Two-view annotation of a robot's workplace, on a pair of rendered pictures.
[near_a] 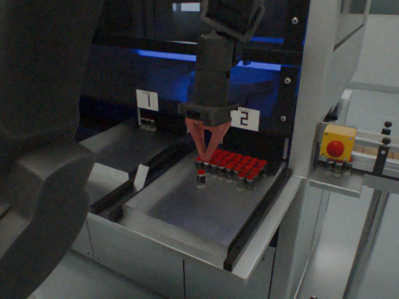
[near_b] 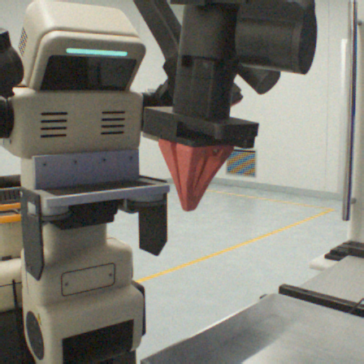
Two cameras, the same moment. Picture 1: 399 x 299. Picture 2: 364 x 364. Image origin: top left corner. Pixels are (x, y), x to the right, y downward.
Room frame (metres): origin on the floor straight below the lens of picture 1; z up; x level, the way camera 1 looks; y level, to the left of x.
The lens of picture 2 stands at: (0.60, -0.46, 1.18)
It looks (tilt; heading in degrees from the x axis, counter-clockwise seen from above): 9 degrees down; 104
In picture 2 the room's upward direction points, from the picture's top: straight up
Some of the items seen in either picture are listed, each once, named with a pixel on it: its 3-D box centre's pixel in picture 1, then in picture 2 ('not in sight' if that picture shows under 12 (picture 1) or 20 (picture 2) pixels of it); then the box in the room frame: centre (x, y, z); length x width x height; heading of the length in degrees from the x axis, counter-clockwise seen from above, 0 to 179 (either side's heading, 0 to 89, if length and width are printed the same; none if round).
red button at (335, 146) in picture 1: (335, 147); not in sight; (0.71, -0.33, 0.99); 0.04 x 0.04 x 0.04; 60
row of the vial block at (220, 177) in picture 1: (225, 172); not in sight; (0.74, -0.07, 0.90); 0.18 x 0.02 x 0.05; 60
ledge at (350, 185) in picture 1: (338, 177); not in sight; (0.78, -0.39, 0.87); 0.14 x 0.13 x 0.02; 150
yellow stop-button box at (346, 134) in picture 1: (338, 141); not in sight; (0.75, -0.35, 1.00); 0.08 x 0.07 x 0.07; 150
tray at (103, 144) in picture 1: (132, 144); not in sight; (0.94, 0.22, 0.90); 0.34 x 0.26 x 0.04; 150
